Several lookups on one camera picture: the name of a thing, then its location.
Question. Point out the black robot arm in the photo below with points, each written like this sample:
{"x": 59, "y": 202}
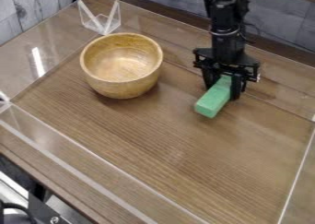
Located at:
{"x": 227, "y": 17}

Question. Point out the clear acrylic corner bracket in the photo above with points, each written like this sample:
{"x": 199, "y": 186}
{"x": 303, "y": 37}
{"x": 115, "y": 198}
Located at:
{"x": 100, "y": 23}

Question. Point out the wooden bowl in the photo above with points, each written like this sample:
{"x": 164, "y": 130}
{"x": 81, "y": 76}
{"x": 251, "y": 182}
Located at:
{"x": 122, "y": 64}

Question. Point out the green rectangular block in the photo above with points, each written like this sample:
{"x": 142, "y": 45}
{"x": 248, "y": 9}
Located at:
{"x": 215, "y": 98}

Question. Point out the black metal table bracket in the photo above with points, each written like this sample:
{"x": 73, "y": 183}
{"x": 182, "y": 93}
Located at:
{"x": 43, "y": 213}

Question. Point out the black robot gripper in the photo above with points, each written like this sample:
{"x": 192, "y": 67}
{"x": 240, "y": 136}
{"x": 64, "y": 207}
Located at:
{"x": 226, "y": 59}

